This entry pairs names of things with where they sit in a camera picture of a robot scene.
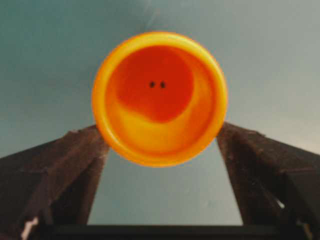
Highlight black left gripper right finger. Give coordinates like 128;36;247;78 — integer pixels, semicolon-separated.
217;122;320;240

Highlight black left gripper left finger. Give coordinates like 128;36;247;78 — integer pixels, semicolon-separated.
0;126;109;240

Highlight orange yellow plastic cup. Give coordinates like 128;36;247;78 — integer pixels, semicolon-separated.
91;31;228;168

